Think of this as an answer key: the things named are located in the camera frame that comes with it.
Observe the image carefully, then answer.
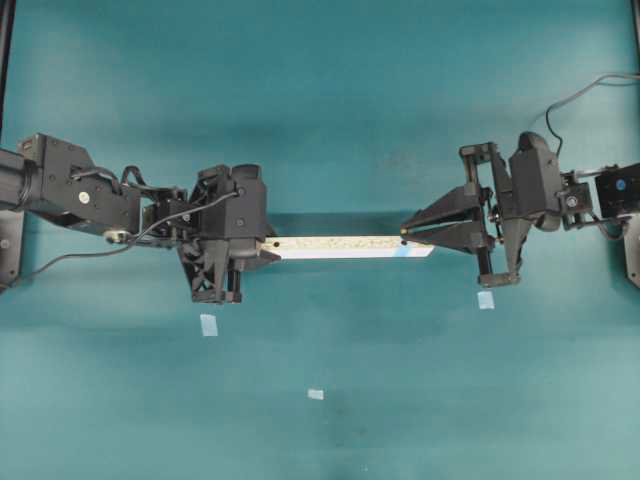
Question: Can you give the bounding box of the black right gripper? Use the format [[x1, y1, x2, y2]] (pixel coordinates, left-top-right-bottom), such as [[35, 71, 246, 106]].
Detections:
[[402, 131, 563, 288]]

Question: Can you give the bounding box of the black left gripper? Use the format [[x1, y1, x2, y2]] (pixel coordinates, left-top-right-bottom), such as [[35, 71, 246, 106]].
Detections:
[[177, 164, 281, 304]]

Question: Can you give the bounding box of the white wooden board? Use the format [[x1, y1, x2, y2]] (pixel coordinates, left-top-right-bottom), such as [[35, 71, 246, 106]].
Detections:
[[262, 236, 434, 260]]

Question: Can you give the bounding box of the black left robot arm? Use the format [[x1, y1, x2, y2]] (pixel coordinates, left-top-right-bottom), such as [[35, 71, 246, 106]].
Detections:
[[1, 134, 280, 304]]

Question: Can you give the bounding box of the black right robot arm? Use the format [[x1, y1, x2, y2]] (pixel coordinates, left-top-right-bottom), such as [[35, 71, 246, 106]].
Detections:
[[400, 131, 639, 288]]

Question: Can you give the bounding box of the right blue tape marker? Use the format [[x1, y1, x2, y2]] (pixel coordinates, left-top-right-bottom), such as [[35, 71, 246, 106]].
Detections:
[[477, 290, 495, 310]]

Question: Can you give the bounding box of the blue tape marker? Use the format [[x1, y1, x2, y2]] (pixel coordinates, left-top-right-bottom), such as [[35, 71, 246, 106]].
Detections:
[[477, 290, 495, 310], [307, 388, 325, 401], [200, 314, 218, 337]]

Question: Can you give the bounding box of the left blue tape marker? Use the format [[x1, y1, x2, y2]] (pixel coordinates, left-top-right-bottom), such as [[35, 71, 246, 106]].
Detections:
[[200, 314, 218, 337]]

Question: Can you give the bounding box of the middle blue tape marker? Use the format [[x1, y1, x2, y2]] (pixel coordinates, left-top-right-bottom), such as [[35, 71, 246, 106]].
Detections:
[[307, 388, 325, 401]]

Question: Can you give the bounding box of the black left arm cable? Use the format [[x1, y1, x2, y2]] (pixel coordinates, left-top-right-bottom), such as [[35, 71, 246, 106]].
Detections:
[[9, 189, 241, 291]]

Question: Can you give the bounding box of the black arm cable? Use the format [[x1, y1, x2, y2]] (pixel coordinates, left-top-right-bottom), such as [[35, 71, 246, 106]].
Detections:
[[9, 189, 241, 291], [544, 73, 640, 174]]

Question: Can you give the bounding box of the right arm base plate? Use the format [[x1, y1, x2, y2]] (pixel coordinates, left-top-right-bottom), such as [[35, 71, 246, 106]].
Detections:
[[622, 214, 640, 288]]

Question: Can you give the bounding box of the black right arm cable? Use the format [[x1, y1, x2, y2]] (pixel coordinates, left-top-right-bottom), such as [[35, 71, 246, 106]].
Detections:
[[544, 73, 640, 174]]

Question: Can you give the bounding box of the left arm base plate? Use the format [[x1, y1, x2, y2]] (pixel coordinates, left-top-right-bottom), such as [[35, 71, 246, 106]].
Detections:
[[0, 210, 25, 293]]

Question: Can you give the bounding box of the black left frame post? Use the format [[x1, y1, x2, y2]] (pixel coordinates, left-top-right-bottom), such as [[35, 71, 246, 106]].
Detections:
[[0, 0, 17, 129]]

